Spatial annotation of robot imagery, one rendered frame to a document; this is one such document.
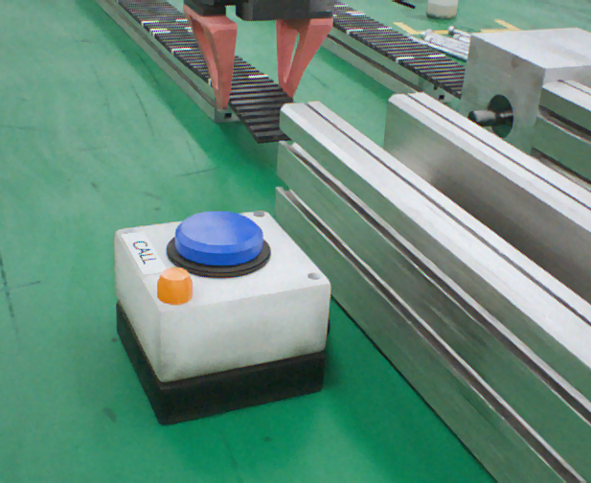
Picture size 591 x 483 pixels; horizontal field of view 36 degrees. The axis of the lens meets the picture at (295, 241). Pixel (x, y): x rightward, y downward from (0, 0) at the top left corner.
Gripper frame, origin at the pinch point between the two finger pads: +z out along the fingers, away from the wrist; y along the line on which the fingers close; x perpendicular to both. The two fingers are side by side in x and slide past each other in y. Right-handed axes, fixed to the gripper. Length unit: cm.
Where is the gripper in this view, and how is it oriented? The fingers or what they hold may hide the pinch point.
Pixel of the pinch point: (254, 94)
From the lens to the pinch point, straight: 71.3
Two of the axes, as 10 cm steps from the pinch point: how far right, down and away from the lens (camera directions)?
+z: -0.6, 8.9, 4.6
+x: -4.0, -4.4, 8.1
